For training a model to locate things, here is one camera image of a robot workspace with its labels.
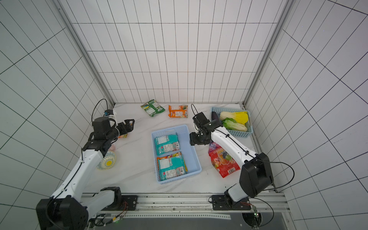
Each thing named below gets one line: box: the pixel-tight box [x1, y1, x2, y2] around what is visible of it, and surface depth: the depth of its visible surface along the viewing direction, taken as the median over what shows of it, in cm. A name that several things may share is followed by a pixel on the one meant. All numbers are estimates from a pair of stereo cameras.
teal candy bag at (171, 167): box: [157, 156, 186, 182], surface depth 83 cm
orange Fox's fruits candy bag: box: [156, 151, 183, 164], surface depth 89 cm
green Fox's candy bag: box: [140, 99, 166, 117], surface depth 117 cm
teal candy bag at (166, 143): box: [154, 134, 181, 156], surface depth 94 cm
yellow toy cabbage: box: [219, 111, 249, 126], surface depth 102 cm
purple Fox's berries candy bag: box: [208, 141, 221, 153], surface depth 94 cm
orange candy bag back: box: [168, 104, 189, 118], surface depth 114 cm
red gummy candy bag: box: [207, 140, 241, 179], surface depth 83 cm
